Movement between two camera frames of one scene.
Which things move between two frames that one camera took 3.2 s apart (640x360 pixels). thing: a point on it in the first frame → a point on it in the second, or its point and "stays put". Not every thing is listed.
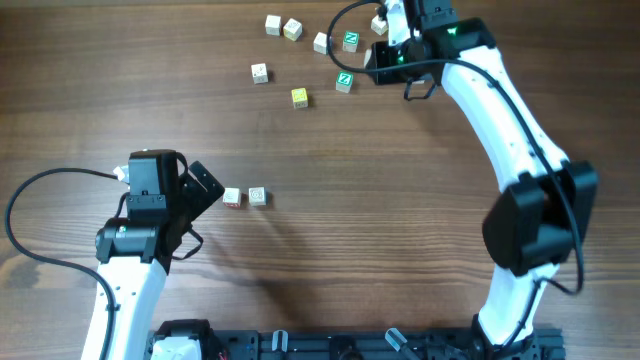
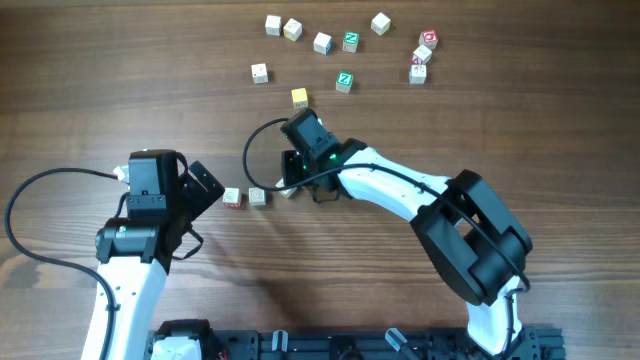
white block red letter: [231, 197] stays put
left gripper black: [200, 201] stays put
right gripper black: [379, 56] → [289, 175]
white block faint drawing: [257, 196] stays put
